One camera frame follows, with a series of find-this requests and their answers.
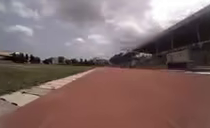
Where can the pale concrete kerb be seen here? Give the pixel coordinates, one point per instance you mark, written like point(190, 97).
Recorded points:
point(23, 96)

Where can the grandstand with slanted roof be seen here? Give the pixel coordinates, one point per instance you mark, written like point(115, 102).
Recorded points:
point(186, 43)

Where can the grass field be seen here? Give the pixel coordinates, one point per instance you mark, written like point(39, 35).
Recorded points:
point(23, 76)

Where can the row of distant trees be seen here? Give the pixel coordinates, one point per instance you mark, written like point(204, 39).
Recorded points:
point(59, 60)

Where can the red running track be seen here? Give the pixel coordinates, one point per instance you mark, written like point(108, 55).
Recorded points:
point(126, 100)

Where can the low building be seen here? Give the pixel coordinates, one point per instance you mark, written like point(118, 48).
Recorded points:
point(1, 55)

